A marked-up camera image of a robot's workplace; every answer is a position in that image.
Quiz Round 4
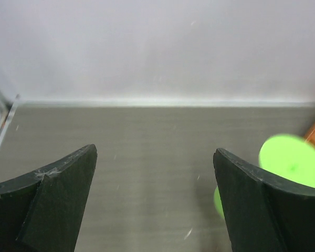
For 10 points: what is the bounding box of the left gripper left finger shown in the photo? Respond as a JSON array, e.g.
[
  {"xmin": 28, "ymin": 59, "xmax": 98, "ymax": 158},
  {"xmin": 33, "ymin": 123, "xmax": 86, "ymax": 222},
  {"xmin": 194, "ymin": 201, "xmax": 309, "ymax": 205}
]
[{"xmin": 0, "ymin": 144, "xmax": 97, "ymax": 251}]

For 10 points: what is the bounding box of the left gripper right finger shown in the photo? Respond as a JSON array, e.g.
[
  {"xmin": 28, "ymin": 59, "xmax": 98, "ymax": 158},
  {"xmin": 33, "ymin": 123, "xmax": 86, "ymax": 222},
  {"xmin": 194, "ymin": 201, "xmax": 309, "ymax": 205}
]
[{"xmin": 213, "ymin": 148, "xmax": 315, "ymax": 252}]

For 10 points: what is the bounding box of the green wine glass front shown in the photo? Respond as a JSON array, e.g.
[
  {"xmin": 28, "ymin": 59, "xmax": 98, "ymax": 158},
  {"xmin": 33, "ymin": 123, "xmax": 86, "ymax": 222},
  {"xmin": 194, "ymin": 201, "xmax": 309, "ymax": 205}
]
[{"xmin": 213, "ymin": 133, "xmax": 315, "ymax": 218}]

